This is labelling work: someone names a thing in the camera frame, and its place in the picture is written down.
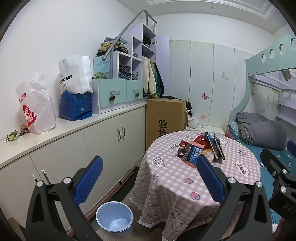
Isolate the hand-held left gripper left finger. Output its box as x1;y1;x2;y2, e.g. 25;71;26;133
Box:
25;156;104;241

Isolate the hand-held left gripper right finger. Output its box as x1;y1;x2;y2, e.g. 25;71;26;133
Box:
196;154;273;241

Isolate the light blue plastic trash bin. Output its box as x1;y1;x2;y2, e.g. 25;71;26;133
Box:
95;201;134;238

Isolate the teal bunk bed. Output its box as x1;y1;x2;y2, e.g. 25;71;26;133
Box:
225;122;296;233

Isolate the grey blanket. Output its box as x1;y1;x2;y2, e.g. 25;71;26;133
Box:
235;112;287;151

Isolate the red snack packet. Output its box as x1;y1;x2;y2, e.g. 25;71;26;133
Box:
194;135;211;149

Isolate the plaid pillow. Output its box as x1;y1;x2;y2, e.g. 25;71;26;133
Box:
239;123;253;142

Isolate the dark red snack wrapper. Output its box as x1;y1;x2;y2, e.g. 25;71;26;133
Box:
178;140;192;158

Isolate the white long cabinet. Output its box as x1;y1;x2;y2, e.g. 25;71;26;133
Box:
0;101;148;235

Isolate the pink checkered tablecloth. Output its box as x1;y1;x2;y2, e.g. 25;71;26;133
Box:
129;130;262;241

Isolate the small white plastic bag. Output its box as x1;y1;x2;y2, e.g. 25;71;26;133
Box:
187;114;199;129

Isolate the brown cardboard box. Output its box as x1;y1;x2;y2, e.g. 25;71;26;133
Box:
146;98;188;151

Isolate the blue woven bag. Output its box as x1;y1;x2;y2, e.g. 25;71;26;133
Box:
58;90;93;121

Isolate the green crumpled wrapper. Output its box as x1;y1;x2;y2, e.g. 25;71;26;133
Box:
5;131;21;142

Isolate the black cloth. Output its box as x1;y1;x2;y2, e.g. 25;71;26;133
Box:
161;95;193;111

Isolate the white red plastic bag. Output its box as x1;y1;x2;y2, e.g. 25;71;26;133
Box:
15;70;56;135

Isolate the teal drawer unit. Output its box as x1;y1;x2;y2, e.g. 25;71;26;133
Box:
92;78;144;115

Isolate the white paper shopping bag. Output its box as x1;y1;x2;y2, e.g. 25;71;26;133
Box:
58;54;94;95

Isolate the black hanging jacket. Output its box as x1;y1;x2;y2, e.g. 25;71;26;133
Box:
154;61;165;97

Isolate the green hanging jacket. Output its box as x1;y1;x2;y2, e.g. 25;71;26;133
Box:
153;61;163;97

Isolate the folded jeans stack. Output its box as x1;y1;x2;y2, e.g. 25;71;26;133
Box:
118;65;133;80

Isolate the beige hanging jacket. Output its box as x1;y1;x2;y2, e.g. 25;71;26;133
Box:
142;57;157;98

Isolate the purple wardrobe door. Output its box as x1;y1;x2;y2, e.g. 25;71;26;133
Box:
156;35;171;97

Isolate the pile of folded clothes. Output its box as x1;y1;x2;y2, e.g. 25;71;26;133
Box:
96;36;129;57

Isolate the grey metal handrail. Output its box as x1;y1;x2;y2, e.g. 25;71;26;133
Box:
104;10;156;61

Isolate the teal bunk bed frame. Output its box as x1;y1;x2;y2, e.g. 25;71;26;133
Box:
228;34;296;130

